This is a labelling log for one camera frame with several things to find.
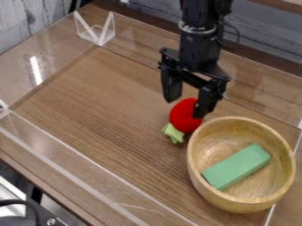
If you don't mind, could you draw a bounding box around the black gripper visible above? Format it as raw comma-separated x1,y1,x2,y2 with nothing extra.
158,28,230,118

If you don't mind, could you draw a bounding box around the red plush strawberry toy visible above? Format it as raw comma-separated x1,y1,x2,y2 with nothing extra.
162,98,203,144

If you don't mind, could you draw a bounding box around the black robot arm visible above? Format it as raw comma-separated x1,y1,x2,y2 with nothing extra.
158,0,234,118

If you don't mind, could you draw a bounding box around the clear acrylic rear panel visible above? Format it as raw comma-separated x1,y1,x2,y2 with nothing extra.
100,11,302,127

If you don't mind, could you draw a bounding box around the clear acrylic panel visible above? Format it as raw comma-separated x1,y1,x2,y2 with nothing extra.
100,11,302,127
0,100,196,226

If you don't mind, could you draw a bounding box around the wooden bowl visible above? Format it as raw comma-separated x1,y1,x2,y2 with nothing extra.
186,117,297,214

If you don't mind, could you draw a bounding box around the green rectangular block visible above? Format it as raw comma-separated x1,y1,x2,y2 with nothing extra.
200,143,271,191

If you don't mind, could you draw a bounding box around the clear acrylic front panel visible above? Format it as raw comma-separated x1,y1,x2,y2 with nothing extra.
0,100,196,226

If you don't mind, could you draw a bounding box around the clear acrylic corner bracket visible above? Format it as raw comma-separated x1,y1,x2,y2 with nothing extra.
74,11,116,46

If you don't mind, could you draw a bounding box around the black metal table bracket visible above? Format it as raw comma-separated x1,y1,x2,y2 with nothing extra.
25,185,68,226

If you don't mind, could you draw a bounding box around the black cable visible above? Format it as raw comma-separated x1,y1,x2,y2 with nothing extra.
0,198,40,226

